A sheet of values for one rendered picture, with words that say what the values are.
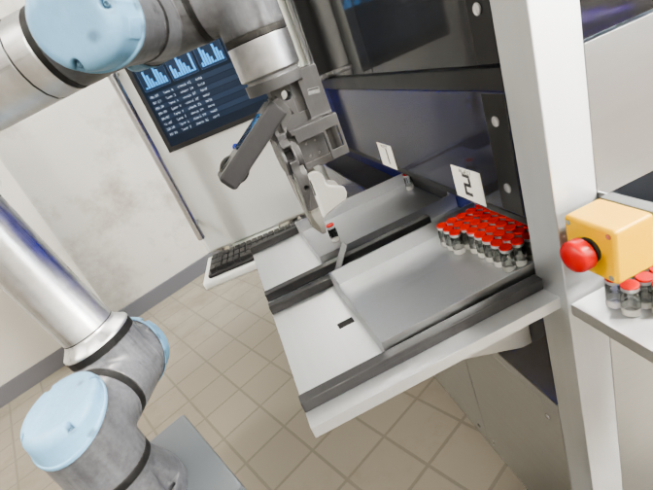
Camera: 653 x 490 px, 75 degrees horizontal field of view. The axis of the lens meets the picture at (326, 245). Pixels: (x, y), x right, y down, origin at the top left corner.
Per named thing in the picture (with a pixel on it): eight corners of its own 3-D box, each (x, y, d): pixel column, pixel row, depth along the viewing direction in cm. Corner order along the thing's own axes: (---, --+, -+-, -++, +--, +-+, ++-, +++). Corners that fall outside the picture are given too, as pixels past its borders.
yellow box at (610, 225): (613, 239, 56) (610, 191, 53) (669, 260, 49) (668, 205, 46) (566, 263, 55) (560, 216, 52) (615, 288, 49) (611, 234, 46)
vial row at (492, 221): (476, 226, 87) (472, 206, 85) (542, 257, 70) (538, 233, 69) (467, 230, 86) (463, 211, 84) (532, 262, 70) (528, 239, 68)
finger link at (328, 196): (360, 225, 58) (338, 161, 54) (322, 243, 57) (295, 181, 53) (353, 218, 60) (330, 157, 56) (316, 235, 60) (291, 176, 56)
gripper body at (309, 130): (352, 157, 53) (318, 59, 48) (290, 186, 52) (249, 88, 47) (334, 149, 60) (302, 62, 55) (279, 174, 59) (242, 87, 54)
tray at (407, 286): (476, 216, 91) (472, 201, 89) (575, 260, 67) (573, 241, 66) (334, 287, 86) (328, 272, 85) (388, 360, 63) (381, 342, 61)
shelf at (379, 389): (401, 186, 126) (399, 180, 126) (605, 284, 63) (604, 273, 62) (254, 255, 121) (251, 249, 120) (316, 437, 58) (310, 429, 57)
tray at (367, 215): (407, 183, 121) (403, 172, 120) (458, 206, 98) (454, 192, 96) (299, 233, 117) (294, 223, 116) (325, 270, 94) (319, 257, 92)
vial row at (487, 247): (458, 235, 86) (453, 216, 84) (520, 268, 70) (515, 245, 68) (448, 240, 86) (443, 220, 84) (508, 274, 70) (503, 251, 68)
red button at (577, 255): (582, 254, 53) (579, 227, 51) (610, 266, 49) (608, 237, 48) (557, 267, 53) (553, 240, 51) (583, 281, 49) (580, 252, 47)
